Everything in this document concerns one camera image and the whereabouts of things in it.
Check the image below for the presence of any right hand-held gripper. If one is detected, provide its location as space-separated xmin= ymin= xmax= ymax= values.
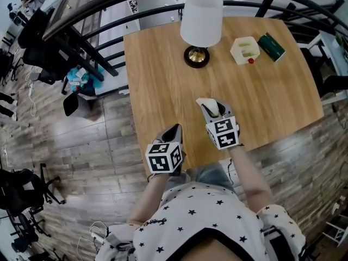
xmin=200 ymin=100 xmax=241 ymax=151

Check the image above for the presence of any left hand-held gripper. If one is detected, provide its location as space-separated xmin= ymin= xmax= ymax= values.
xmin=145 ymin=123 xmax=187 ymax=177

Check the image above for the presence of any person's left forearm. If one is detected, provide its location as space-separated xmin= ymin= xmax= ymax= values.
xmin=127 ymin=174 xmax=166 ymax=225

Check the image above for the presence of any person's right forearm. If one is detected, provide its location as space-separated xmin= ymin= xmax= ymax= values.
xmin=227 ymin=145 xmax=274 ymax=214

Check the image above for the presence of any person's jeans leg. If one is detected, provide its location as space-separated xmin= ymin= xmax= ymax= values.
xmin=165 ymin=161 xmax=236 ymax=194

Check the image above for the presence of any white desk organizer box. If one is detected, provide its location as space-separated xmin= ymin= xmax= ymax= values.
xmin=230 ymin=36 xmax=261 ymax=65

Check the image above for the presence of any green box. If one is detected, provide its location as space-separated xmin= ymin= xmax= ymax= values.
xmin=257 ymin=32 xmax=287 ymax=63

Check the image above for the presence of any person's star print shirt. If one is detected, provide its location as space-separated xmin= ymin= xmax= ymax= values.
xmin=95 ymin=181 xmax=307 ymax=261

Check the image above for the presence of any white shade table lamp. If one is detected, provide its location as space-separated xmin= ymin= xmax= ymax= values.
xmin=179 ymin=0 xmax=224 ymax=69

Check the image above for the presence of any trash bin with blue bag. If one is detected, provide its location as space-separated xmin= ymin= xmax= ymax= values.
xmin=66 ymin=66 xmax=104 ymax=96

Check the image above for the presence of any grey trash bin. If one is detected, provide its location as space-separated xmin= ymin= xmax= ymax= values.
xmin=63 ymin=92 xmax=93 ymax=118

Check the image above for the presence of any white side table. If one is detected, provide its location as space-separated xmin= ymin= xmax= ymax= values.
xmin=319 ymin=30 xmax=348 ymax=105

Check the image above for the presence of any black metal railing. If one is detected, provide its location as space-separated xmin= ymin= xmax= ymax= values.
xmin=42 ymin=0 xmax=345 ymax=77

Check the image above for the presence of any tall black office chair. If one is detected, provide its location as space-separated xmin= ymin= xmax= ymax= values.
xmin=17 ymin=7 xmax=74 ymax=85

